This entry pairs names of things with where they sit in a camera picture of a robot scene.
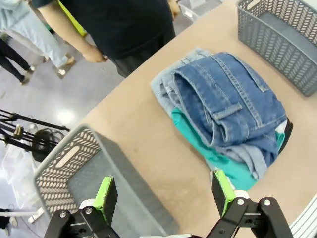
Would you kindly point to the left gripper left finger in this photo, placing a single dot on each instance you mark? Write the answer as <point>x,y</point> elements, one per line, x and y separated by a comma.
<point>109,198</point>

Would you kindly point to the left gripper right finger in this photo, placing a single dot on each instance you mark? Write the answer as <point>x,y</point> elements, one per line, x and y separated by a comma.
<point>220,191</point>

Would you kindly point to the teal green shirt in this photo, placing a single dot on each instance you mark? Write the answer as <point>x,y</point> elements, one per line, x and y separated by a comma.
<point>193,131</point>

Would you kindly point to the dark blue denim jeans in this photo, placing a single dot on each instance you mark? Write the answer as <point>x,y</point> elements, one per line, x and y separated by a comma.
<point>223,94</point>

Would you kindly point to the person's right forearm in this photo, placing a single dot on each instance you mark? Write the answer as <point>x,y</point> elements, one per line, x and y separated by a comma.
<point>64,29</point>

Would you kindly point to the person's right hand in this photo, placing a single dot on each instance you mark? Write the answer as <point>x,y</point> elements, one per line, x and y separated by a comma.
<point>95,55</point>

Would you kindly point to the person's left hand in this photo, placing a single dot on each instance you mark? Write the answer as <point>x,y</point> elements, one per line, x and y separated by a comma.
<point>174,8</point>

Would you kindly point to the gray plastic basket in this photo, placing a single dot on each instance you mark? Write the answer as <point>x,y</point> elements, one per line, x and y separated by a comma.
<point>272,44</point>
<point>62,173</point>

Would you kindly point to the white stand foot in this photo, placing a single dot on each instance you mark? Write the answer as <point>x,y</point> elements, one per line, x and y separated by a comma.
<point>37,215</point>

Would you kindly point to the black tripod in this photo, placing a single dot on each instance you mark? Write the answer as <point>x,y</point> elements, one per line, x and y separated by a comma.
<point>49,124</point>

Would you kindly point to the clear plastic storage bin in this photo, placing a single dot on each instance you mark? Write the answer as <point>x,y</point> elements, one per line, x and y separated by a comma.
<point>17,168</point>

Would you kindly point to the light blue denim jeans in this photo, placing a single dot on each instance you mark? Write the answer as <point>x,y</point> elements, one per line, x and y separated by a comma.
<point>161,86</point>

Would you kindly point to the person in black trousers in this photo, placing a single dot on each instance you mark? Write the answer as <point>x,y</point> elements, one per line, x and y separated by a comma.
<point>12,59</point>

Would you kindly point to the person in black t-shirt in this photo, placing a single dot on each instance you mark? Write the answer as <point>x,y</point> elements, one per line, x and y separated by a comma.
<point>123,29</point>

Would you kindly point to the person in light blue fleece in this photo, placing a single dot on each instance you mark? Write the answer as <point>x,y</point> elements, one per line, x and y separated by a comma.
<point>37,37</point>

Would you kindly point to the small clear plastic box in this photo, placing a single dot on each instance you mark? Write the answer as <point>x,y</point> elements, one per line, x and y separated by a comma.
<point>188,11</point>

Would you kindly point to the yellow-green board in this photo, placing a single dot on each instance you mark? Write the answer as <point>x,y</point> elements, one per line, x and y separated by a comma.
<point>71,17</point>

